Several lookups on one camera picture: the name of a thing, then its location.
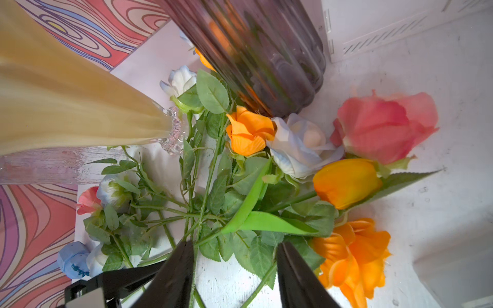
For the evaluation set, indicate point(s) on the orange rose flower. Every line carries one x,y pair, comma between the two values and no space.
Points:
350,256
248,133

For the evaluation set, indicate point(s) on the white plastic file organizer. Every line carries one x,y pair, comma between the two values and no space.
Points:
355,27

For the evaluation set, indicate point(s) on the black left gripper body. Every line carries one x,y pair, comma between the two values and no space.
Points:
108,289

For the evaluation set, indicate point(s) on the white rose flower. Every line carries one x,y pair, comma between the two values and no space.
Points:
179,81

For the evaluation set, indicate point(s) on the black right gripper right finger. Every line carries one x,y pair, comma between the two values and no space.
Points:
298,285

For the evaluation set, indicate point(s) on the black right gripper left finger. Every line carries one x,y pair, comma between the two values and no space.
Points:
172,284

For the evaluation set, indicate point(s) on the purple ribbed glass vase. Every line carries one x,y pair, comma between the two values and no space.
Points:
269,52

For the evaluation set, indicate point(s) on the yellow tulip flower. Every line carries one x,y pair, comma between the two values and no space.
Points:
342,184

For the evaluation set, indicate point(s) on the large pink rose flower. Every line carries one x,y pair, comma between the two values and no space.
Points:
385,129

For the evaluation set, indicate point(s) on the yellow fluted glass vase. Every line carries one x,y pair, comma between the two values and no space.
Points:
53,98

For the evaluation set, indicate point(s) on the clear glass vase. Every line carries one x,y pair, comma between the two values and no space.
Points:
62,165

